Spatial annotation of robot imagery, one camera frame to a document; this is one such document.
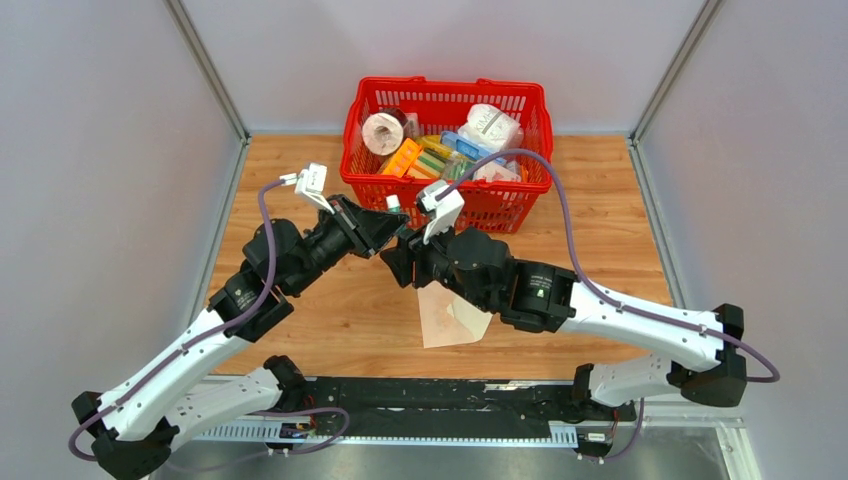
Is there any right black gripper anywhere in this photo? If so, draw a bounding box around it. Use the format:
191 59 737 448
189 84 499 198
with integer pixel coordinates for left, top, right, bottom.
380 213 494 313

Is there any white small box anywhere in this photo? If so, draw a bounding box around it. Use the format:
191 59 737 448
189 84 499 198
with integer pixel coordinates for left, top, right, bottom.
472 159 524 183

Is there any blue plastic package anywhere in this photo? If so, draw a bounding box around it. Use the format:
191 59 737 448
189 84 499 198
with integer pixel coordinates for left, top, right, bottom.
440 130 496 161

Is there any green white glue stick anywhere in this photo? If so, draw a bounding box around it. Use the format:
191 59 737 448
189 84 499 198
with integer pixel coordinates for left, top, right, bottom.
385 195 401 213

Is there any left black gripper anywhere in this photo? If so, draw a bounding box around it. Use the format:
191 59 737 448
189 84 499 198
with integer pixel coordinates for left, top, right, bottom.
286 193 410 296

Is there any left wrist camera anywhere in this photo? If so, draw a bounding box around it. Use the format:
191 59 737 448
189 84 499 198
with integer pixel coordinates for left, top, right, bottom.
279 162 333 212

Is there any cream paper envelope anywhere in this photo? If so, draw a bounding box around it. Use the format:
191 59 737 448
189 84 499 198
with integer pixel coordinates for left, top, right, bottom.
416 282 493 349

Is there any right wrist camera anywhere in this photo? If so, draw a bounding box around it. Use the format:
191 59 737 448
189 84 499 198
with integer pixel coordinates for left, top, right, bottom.
416 180 465 245

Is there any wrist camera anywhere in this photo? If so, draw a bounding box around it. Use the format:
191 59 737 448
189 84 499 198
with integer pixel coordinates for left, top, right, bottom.
416 180 465 245
279 162 333 212

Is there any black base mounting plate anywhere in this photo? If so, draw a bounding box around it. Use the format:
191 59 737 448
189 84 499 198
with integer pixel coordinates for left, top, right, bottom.
279 377 637 440

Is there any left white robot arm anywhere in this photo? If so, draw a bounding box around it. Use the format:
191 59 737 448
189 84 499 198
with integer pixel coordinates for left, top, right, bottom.
72 194 409 479

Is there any wrapped white tissue pack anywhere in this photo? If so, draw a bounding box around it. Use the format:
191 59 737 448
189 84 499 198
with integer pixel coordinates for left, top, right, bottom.
458 103 525 158

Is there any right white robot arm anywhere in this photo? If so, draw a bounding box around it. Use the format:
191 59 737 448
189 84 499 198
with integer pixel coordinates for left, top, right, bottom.
380 228 748 419

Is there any orange plastic box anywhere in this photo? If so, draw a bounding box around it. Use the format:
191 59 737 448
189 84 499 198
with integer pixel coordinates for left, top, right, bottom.
378 138 423 178

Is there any green yellow sponge pack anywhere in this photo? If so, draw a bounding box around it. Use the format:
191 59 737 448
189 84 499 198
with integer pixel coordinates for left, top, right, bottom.
405 149 447 180

